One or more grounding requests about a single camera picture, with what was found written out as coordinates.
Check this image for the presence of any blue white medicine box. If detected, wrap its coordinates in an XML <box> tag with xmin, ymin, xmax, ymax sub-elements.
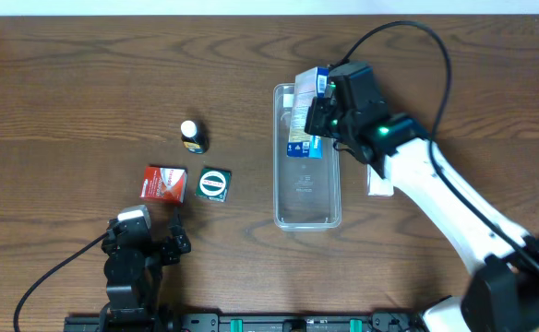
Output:
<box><xmin>287</xmin><ymin>66</ymin><xmax>329</xmax><ymax>159</ymax></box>

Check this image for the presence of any small green white box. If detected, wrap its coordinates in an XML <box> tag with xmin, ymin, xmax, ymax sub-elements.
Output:
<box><xmin>366</xmin><ymin>165</ymin><xmax>394</xmax><ymax>197</ymax></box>

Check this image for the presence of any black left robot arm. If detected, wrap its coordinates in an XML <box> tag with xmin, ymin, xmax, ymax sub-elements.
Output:
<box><xmin>98</xmin><ymin>205</ymin><xmax>191</xmax><ymax>331</ymax></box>

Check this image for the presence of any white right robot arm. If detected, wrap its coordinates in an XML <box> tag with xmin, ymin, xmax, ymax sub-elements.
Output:
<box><xmin>305</xmin><ymin>97</ymin><xmax>539</xmax><ymax>331</ymax></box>

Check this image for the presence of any clear plastic container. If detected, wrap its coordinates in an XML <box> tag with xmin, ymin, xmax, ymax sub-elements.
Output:
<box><xmin>273</xmin><ymin>83</ymin><xmax>341</xmax><ymax>231</ymax></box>

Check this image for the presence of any red Panadol box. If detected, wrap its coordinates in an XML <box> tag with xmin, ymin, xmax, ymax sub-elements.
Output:
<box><xmin>140</xmin><ymin>166</ymin><xmax>187</xmax><ymax>205</ymax></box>

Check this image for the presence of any green Zam-Buk box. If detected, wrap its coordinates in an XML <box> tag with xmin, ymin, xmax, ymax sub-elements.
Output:
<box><xmin>196</xmin><ymin>168</ymin><xmax>232</xmax><ymax>202</ymax></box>

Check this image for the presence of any dark syrup bottle white cap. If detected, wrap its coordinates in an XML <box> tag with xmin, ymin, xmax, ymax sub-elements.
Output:
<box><xmin>180</xmin><ymin>120</ymin><xmax>210</xmax><ymax>154</ymax></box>

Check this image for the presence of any black mounting rail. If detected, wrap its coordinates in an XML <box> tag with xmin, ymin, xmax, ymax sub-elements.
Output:
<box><xmin>64</xmin><ymin>312</ymin><xmax>430</xmax><ymax>332</ymax></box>

